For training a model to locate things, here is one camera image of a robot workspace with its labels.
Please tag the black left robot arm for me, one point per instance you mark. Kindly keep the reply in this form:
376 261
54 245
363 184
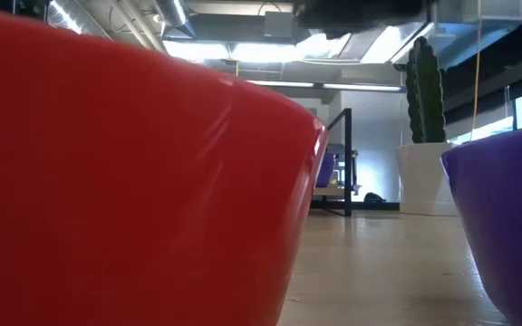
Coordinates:
30 9

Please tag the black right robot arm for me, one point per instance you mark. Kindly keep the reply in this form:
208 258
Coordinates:
356 16

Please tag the fluorescent strip light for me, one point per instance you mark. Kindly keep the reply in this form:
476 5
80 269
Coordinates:
283 83
363 87

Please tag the red plastic bowl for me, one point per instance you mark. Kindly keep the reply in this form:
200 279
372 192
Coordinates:
129 181

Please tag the grey ceiling box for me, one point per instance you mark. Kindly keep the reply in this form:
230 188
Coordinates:
279 25

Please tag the wooden shelf black metal frame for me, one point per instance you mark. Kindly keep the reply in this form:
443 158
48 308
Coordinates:
348 158

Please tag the silver ventilation duct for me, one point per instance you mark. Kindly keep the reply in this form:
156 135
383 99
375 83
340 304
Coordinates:
172 13

